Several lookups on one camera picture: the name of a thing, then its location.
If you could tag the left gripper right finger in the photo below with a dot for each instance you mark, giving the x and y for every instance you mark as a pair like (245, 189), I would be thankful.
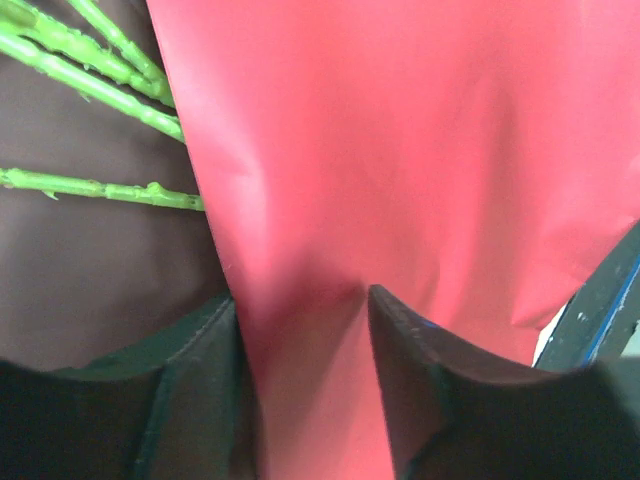
(455, 411)

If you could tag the rose bud stem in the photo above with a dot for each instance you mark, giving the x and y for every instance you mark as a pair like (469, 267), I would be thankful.
(142, 74)

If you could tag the dark red wrapping paper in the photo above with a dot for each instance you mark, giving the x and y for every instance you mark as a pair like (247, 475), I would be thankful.
(477, 159)

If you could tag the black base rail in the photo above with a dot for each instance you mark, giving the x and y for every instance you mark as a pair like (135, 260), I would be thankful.
(601, 321)

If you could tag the peach rose stem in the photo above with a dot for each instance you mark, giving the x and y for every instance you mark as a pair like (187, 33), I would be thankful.
(23, 19)

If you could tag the white rose stem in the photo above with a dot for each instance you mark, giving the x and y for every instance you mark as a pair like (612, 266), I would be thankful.
(87, 85)

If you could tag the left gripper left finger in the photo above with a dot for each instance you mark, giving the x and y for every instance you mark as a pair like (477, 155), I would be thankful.
(176, 405)

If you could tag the pink rose stem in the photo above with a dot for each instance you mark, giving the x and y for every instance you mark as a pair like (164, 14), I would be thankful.
(51, 185)

